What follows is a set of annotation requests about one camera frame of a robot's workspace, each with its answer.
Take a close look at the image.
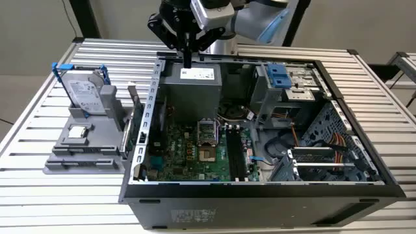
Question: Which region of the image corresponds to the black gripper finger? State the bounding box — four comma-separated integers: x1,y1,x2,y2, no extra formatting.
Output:
146,14,189,69
186,27,226,69

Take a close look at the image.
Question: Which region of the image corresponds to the black RAM slot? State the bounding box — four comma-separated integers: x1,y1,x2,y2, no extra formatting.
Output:
229,125,241,182
233,125,245,182
225,125,237,182

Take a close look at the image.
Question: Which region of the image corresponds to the grey power supply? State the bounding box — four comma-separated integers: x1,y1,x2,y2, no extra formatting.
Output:
160,62,224,122

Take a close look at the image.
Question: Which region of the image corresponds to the blue plastic drive latch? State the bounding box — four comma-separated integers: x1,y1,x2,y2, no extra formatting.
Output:
266,62,290,88

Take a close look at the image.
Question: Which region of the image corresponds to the round black fan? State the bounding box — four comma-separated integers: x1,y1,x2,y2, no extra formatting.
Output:
217,102,253,120

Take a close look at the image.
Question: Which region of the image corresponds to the grey metal drive cage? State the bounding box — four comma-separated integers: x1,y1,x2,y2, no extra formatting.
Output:
252,62,321,129

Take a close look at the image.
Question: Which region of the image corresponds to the green graphics card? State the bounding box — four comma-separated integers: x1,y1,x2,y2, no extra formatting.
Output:
118,81,145,156

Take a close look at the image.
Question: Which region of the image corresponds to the hard disk in blue carrier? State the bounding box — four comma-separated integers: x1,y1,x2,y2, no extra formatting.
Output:
50,62,113,119

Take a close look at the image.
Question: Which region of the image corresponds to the metal socket cover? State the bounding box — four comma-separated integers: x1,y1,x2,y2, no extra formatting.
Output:
197,118,217,144

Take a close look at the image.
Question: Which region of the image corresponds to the grey parts rack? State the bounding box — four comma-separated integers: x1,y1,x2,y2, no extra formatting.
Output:
44,85,136,175

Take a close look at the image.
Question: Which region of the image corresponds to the CPU socket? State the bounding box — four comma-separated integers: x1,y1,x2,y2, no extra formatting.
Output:
198,145,217,163

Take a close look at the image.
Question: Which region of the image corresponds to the silver CPU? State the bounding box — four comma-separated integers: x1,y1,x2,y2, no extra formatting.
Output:
66,126,88,138

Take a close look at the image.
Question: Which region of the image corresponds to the green motherboard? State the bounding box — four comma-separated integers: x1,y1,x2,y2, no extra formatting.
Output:
148,123,260,182

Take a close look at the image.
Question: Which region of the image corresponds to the perforated metal disk bay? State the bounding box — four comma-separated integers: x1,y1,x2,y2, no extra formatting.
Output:
270,146,358,182

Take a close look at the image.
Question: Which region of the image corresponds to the metal slat side table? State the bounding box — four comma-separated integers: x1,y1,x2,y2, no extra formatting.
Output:
385,51,416,108

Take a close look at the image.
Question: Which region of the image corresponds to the black open PC case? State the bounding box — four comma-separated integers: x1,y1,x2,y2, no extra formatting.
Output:
117,51,406,231

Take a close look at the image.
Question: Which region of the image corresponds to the black vertical post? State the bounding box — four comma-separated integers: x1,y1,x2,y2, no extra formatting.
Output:
281,0,312,47
69,0,102,39

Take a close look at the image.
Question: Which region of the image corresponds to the wire locking lever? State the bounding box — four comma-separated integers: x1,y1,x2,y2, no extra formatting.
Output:
213,119,222,146

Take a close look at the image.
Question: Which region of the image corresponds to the thin orange wire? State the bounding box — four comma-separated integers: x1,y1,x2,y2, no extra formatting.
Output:
289,121,298,147

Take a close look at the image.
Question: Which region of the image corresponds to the black looped wire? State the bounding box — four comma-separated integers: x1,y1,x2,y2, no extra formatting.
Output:
262,135,294,159

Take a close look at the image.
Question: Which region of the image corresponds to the orange yellow wire bundle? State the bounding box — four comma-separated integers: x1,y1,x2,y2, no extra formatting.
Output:
326,133,348,171

